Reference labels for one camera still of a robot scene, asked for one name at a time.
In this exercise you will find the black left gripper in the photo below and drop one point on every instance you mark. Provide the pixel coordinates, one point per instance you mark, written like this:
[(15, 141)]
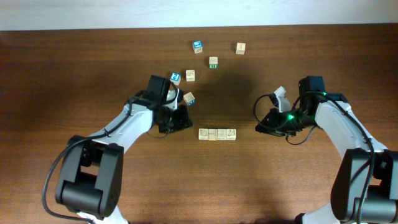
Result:
[(181, 119)]

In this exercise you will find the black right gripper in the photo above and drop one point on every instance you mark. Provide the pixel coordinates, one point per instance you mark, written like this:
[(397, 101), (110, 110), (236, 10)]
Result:
[(273, 126)]

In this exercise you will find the wooden block letter L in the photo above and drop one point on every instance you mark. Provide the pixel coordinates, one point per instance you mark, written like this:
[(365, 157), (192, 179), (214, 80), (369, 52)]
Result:
[(212, 134)]

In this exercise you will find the wooden block letter H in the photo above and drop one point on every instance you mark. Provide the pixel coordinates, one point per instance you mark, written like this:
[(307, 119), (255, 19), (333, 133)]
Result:
[(231, 134)]

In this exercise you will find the wooden block letter J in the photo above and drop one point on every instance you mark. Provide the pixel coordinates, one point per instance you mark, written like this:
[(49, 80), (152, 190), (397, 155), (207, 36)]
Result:
[(221, 134)]

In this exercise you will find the wooden block snail picture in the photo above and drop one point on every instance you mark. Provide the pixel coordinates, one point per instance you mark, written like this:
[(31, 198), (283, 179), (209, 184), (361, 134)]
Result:
[(203, 134)]

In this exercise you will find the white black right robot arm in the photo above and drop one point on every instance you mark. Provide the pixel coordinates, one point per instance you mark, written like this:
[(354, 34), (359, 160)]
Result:
[(365, 188)]

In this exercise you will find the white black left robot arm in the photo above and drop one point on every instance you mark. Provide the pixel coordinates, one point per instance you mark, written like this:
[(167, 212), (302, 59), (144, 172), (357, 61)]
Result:
[(90, 178)]

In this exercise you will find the wooden block letter M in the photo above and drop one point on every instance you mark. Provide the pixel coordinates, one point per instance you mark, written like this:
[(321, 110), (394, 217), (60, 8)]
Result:
[(189, 98)]

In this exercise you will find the wooden block blue number 2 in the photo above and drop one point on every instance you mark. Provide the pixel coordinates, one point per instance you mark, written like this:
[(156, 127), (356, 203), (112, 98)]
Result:
[(175, 78)]

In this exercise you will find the wooden block fox picture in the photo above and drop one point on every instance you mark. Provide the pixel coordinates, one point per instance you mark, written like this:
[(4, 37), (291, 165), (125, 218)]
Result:
[(190, 75)]

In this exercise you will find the wooden block green side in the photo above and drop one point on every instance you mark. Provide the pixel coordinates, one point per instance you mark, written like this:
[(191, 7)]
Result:
[(213, 62)]

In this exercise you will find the blue top wooden block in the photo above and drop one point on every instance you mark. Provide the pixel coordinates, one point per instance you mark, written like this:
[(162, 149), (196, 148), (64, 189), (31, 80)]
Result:
[(197, 47)]

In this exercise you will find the plain wooden block far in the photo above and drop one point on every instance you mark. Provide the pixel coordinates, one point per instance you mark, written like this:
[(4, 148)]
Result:
[(240, 48)]

